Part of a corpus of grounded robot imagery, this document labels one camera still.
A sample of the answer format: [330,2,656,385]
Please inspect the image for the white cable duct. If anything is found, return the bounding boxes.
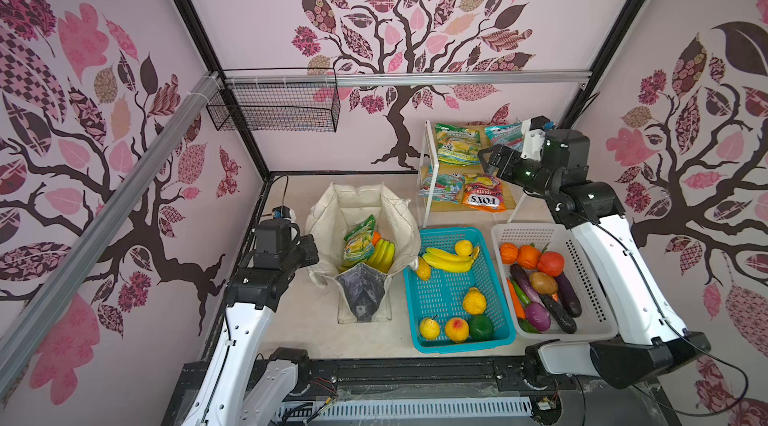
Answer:
[271,397,533,425]

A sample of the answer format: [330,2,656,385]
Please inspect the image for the orange pumpkin left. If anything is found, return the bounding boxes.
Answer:
[499,242,519,265]

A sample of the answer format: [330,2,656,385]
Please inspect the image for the aluminium frame rail left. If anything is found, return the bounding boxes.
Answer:
[1,72,221,394]

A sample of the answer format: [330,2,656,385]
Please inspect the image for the yellow lemon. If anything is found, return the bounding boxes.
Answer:
[454,239,474,257]

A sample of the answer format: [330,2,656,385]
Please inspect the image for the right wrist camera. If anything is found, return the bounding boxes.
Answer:
[521,115,555,161]

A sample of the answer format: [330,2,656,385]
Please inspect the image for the green avocado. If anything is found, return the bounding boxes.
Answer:
[468,314,495,341]

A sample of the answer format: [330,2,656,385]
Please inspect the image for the black wire basket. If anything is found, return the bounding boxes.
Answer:
[207,66,341,132]

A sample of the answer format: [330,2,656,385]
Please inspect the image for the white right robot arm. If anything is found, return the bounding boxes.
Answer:
[478,129,711,389]

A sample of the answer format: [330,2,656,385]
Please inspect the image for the beige canvas tote bag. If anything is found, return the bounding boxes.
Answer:
[306,184,421,324]

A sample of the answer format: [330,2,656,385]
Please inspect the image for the yellow banana bunch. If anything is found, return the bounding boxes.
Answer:
[421,247,480,273]
[365,239,396,274]

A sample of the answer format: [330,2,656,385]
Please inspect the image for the white wooden shelf rack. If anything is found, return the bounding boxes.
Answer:
[416,121,549,228]

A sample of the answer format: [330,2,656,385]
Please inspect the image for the orange Fox's candy bag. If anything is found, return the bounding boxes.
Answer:
[461,173,507,212]

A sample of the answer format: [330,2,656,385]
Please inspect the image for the aluminium frame rail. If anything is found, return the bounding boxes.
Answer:
[1,72,221,394]
[225,70,592,88]

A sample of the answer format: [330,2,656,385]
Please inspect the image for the purple round eggplant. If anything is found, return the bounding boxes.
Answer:
[524,302,551,332]

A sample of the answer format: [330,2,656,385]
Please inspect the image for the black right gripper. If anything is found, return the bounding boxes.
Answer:
[477,146,556,201]

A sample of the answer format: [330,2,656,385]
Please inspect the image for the brown potato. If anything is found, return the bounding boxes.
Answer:
[529,271,559,295]

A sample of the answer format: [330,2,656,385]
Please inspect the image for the yellow-orange wrinkled fruit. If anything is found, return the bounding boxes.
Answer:
[416,257,432,281]

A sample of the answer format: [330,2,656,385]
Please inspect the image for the yellow-green candy bag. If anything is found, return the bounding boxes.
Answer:
[435,123,482,166]
[340,215,376,270]

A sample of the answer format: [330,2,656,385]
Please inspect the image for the teal candy bag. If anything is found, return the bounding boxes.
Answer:
[484,122,524,151]

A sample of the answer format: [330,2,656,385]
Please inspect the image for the green mint candy bag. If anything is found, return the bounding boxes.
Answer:
[418,172,464,204]

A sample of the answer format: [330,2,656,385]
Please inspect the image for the yellow bumpy fruit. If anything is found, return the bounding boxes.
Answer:
[462,287,487,316]

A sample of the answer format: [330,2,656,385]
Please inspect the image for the dark purple eggplant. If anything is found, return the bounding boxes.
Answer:
[509,264,542,304]

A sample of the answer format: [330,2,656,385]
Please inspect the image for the orange carrot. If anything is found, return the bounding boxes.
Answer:
[507,279,526,319]

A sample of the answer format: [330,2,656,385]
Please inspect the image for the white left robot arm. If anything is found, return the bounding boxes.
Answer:
[183,218,319,425]

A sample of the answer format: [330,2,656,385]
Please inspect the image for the teal plastic basket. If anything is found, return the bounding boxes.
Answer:
[404,226,516,354]

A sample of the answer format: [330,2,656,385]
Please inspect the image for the yellow pear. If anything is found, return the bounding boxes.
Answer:
[419,317,441,341]

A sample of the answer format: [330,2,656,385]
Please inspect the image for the white plastic basket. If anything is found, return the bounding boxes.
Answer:
[491,223,618,342]

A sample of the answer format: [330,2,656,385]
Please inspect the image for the aluminium frame rail back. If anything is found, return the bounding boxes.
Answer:
[225,70,592,88]

